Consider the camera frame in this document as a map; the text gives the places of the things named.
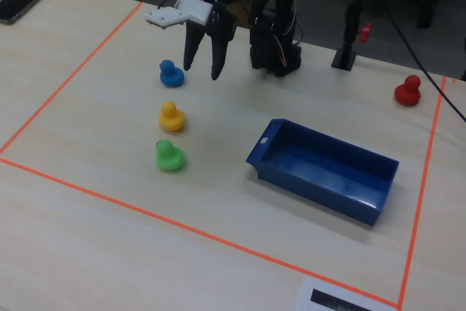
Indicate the blue rubber duck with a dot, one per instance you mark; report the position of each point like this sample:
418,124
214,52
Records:
171,75

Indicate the green rubber duck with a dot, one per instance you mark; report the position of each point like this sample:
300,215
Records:
168,158

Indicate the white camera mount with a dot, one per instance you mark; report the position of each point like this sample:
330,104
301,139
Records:
182,14

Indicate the red rubber duck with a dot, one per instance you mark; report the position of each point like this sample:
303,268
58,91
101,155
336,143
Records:
408,92

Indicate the black smartphone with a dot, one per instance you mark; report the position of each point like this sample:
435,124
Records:
20,3

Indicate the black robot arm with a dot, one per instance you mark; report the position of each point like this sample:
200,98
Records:
273,34

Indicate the red clamp knob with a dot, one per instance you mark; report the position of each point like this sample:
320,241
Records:
365,31

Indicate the blue plastic box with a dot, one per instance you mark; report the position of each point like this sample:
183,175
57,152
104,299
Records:
327,172

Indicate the black clamp stand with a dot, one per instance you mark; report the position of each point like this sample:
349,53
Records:
346,49

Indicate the yellow rubber duck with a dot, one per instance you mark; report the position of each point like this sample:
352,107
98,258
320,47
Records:
171,118

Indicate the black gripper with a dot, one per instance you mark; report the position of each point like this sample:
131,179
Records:
218,21

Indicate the white paper label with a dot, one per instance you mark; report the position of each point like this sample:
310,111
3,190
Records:
338,298

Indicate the orange tape line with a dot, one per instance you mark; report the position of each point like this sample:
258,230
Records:
73,74
182,228

